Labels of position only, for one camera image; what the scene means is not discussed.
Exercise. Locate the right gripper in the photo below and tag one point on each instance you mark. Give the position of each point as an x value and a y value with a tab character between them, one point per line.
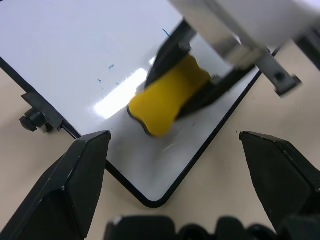
272	67

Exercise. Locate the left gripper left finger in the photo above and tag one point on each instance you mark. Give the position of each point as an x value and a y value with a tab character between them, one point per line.
62	195

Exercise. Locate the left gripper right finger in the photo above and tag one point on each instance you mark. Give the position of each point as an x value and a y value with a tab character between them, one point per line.
280	180

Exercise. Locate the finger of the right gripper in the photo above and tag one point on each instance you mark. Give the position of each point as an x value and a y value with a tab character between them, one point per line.
163	62

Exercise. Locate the yellow whiteboard eraser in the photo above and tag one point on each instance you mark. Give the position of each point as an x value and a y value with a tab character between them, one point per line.
162	105

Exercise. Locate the black whiteboard holder clip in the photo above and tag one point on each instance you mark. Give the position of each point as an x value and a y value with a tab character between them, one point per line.
42	108

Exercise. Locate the black knurled clamp knob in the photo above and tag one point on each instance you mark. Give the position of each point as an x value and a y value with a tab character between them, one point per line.
31	120

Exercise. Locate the white whiteboard with black frame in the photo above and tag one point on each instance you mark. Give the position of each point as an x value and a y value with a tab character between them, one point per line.
62	50

